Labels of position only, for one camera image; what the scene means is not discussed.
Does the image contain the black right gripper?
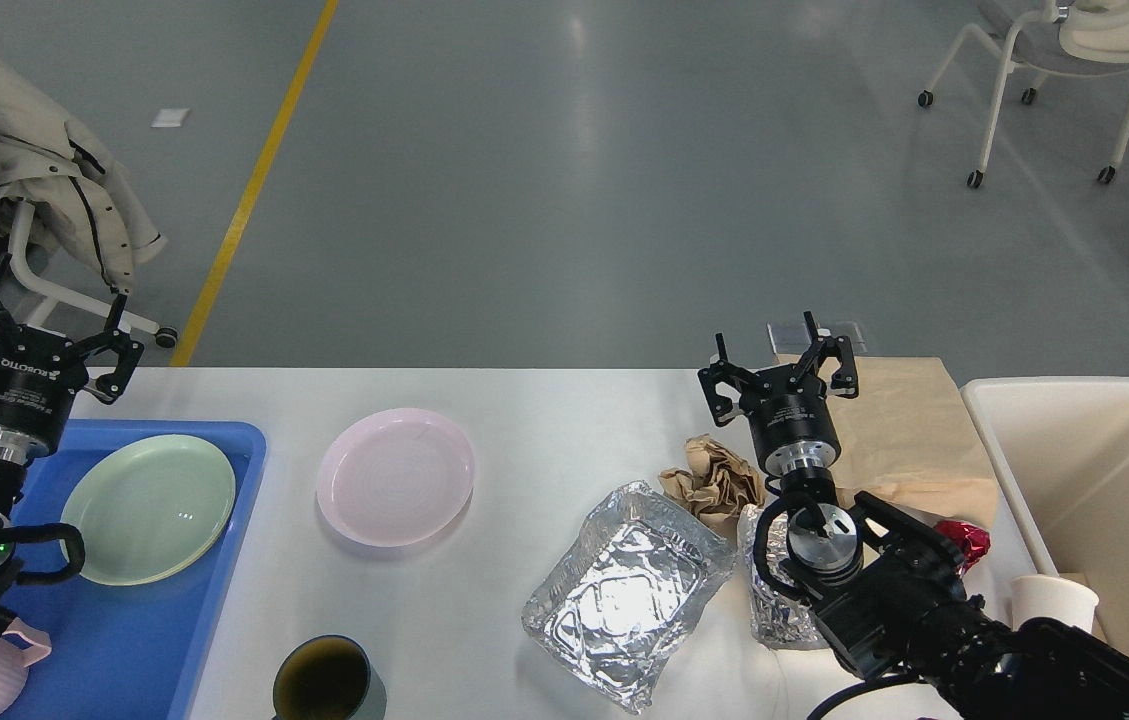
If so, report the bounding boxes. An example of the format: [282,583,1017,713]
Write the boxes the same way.
[698,311,860,477]

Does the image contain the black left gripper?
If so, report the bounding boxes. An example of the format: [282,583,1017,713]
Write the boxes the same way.
[0,253,145,467]

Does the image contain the brown paper bag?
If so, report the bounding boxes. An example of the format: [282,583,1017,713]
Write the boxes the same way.
[826,355,999,530]

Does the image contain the pink plate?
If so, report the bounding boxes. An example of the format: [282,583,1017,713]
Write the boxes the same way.
[316,407,476,550]

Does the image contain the dark teal mug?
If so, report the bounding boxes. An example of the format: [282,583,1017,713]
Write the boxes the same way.
[272,635,390,719]

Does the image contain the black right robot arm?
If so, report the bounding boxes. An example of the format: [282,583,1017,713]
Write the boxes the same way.
[698,313,1129,719]

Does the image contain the floor outlet plates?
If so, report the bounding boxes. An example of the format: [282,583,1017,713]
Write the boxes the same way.
[768,321,869,355]

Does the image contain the crumpled brown paper ball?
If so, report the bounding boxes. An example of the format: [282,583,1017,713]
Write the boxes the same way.
[657,436,768,538]

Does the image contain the white chair left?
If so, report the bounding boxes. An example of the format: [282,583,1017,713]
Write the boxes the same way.
[8,201,180,348]

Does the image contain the white chair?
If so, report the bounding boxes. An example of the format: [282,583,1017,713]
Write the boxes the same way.
[8,201,180,348]
[917,1,1129,190]

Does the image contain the green plate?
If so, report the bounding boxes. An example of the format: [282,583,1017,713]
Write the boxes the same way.
[61,434,238,585]

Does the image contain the small foil tray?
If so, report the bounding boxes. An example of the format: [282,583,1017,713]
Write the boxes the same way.
[737,503,829,651]

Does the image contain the red foil wrapper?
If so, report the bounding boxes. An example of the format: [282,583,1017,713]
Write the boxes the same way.
[934,519,992,577]

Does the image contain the white paper on floor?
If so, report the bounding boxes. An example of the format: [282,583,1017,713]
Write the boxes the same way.
[151,108,192,129]

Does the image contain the large foil tray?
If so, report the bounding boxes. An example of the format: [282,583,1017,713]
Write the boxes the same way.
[520,482,736,715]

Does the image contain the blue plastic tray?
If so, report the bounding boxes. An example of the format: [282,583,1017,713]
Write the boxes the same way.
[0,420,266,719]

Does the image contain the white paper cup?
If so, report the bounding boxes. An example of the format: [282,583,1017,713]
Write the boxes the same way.
[1009,574,1099,633]

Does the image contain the beige plastic bin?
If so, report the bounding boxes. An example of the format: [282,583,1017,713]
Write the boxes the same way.
[962,377,1129,656]

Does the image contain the white chair right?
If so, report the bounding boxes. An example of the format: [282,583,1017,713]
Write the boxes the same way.
[917,1,1129,190]

